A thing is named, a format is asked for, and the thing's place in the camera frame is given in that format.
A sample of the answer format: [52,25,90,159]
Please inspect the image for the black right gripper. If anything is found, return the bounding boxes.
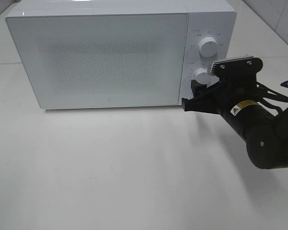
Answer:
[181,56,282,141]

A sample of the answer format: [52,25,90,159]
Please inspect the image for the white timer knob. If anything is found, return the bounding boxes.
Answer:
[193,68,212,85]

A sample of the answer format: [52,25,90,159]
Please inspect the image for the white microwave door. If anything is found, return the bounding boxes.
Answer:
[6,14,188,109]

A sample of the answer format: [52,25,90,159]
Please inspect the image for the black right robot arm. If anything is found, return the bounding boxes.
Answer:
[181,56,288,169]

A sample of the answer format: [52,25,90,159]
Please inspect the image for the upper white power knob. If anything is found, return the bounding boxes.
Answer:
[199,36,218,58]

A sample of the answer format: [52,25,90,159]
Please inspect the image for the white microwave oven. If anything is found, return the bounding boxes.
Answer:
[5,0,237,109]

